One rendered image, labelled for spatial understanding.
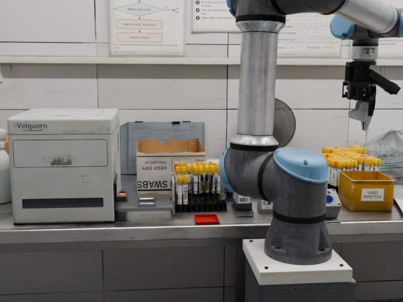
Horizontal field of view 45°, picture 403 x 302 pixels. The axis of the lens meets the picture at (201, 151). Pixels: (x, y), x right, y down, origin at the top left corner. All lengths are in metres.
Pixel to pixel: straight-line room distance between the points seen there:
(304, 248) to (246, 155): 0.24
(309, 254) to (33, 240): 0.74
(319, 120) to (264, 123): 0.98
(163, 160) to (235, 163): 0.56
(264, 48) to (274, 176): 0.29
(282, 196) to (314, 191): 0.07
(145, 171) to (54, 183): 0.38
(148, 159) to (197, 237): 0.40
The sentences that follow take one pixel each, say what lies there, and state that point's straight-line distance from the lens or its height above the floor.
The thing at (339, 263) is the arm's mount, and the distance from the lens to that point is 1.10.
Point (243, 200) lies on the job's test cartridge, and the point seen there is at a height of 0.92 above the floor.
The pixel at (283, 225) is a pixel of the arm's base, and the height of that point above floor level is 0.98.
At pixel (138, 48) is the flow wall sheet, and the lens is 1.96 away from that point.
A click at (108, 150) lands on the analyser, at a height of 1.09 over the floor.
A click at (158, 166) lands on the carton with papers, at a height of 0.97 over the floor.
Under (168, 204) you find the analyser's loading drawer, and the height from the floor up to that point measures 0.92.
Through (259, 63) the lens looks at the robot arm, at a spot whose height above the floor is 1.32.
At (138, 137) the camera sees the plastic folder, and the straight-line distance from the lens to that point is 1.98.
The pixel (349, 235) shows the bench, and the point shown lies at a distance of 1.52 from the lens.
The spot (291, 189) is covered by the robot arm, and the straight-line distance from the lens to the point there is 1.04.
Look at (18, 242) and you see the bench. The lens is 1.42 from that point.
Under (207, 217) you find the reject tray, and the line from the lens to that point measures 1.43.
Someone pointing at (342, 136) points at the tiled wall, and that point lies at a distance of 2.14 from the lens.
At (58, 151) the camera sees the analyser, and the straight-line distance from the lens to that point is 1.37.
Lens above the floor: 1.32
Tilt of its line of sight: 10 degrees down
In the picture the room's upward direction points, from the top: straight up
